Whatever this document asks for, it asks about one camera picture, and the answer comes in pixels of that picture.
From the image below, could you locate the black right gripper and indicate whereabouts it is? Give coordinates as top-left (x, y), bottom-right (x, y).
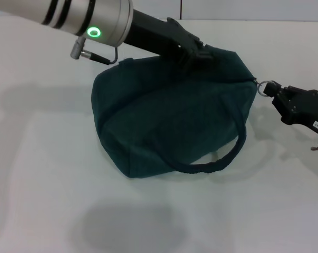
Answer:
top-left (263, 81), bottom-right (318, 138)

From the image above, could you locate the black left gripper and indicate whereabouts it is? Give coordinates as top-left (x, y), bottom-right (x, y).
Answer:
top-left (123, 9), bottom-right (214, 72)

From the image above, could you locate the dark teal lunch bag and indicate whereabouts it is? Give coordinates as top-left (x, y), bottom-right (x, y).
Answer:
top-left (91, 46), bottom-right (267, 179)

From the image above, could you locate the left arm connector cable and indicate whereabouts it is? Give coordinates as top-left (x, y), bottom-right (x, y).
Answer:
top-left (70, 36), bottom-right (120, 65)

